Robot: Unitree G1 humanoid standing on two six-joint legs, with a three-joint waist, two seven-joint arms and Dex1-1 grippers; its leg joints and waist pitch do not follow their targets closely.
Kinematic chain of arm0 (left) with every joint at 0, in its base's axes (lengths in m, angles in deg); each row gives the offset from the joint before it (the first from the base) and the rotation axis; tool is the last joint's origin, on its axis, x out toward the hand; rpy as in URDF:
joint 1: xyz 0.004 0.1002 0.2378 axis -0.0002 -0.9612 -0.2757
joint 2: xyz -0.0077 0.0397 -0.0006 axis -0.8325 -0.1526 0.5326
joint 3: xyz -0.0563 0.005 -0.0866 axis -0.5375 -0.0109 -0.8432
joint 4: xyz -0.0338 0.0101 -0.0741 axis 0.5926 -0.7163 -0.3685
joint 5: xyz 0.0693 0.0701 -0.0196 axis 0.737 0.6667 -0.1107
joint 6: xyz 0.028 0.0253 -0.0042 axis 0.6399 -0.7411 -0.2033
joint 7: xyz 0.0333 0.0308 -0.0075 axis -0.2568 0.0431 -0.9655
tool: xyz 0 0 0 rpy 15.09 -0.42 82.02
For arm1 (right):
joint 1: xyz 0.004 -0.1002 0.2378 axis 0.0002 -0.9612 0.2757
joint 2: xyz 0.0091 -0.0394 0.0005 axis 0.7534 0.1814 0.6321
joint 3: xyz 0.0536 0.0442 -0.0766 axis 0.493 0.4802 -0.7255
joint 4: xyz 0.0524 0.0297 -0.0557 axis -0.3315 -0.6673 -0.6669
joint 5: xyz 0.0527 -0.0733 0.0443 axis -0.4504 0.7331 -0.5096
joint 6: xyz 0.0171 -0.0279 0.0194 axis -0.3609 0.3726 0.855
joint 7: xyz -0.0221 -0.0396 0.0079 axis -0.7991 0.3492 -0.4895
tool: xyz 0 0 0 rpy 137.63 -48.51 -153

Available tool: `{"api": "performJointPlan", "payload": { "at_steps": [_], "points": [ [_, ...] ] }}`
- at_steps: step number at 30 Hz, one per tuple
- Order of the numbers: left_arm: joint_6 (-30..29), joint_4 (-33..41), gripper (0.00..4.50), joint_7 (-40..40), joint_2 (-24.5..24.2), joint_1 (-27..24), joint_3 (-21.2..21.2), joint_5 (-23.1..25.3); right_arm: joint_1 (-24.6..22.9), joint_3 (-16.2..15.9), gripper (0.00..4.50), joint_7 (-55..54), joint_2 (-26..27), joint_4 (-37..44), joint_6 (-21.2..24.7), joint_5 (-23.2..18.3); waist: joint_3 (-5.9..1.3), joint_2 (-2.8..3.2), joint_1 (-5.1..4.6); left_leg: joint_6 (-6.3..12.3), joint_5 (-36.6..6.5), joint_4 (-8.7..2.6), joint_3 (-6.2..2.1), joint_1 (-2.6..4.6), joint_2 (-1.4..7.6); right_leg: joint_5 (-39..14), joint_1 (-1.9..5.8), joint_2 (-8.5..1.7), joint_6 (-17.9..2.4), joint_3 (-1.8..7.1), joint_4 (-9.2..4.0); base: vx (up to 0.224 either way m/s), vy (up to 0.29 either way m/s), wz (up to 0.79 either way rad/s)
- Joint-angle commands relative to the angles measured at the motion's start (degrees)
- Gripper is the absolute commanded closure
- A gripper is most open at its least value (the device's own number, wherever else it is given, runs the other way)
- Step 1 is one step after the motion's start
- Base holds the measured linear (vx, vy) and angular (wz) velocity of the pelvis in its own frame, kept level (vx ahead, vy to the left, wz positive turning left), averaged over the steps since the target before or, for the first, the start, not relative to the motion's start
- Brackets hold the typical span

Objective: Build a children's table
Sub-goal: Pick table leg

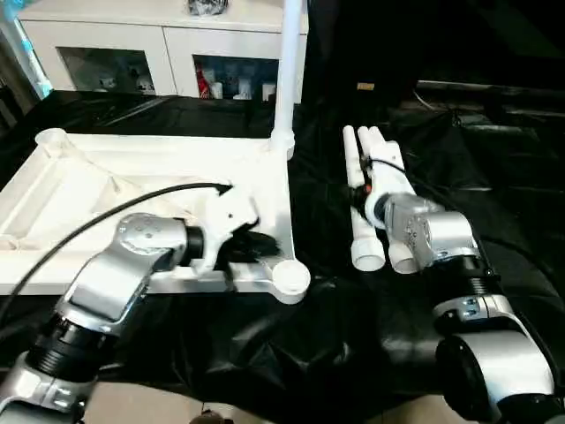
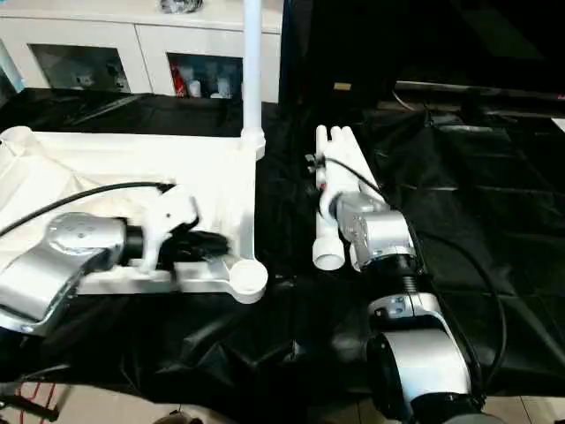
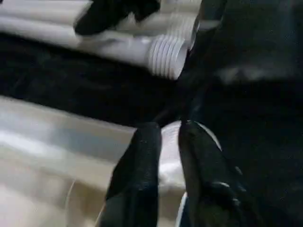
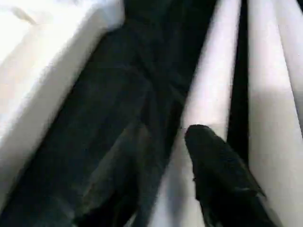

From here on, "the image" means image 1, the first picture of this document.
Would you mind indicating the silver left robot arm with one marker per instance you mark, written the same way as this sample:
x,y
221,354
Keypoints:
x,y
119,265

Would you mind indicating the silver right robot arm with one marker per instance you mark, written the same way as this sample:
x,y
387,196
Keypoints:
x,y
441,238

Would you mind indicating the black mat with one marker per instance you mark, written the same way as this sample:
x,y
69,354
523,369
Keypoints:
x,y
485,212

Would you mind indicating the large black case yellow label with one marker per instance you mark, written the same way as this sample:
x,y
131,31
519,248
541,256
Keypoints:
x,y
362,44

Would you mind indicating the red bottle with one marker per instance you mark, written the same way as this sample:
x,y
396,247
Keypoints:
x,y
204,84

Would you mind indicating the grey metal bar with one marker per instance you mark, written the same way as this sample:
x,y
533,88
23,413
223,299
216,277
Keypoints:
x,y
485,86

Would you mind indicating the white cabinet with glass doors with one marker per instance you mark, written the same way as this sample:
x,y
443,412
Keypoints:
x,y
176,31

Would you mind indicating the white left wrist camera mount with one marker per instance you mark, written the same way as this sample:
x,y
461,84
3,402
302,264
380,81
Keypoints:
x,y
225,212

